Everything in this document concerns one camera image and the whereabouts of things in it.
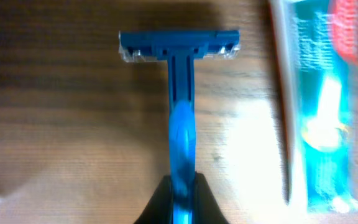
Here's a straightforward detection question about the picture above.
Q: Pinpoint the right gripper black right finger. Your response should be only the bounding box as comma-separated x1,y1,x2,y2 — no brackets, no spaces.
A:
192,172,229,224

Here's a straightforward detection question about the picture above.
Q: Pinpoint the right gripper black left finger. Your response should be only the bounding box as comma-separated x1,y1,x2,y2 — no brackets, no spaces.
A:
134,175,173,224

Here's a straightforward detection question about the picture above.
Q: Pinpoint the blue disposable razor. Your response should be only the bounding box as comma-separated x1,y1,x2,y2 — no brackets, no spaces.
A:
119,30,240,224

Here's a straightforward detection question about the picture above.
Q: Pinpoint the white teal toothpaste tube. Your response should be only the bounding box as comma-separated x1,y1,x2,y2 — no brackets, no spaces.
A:
270,0,358,213

